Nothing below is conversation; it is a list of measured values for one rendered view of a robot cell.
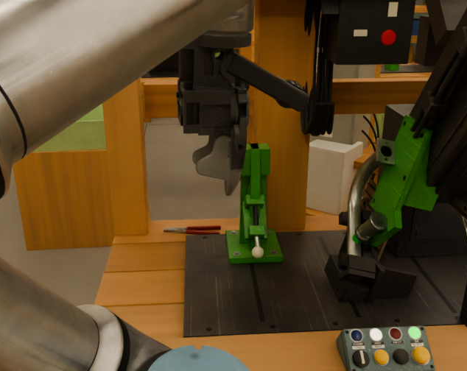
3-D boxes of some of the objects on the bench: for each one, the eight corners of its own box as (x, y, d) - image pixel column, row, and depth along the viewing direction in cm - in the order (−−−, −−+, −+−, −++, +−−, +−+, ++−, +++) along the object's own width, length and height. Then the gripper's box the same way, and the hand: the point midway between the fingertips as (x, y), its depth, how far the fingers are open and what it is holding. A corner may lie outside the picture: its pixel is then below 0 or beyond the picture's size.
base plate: (718, 319, 107) (722, 311, 106) (183, 344, 99) (183, 336, 99) (578, 228, 146) (580, 221, 145) (185, 241, 138) (185, 234, 138)
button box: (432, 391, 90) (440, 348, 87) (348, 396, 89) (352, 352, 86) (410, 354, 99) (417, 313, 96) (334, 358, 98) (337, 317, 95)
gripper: (176, 28, 65) (177, 183, 73) (184, 37, 57) (184, 210, 65) (243, 29, 67) (236, 180, 75) (259, 38, 59) (250, 207, 67)
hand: (233, 185), depth 70 cm, fingers closed
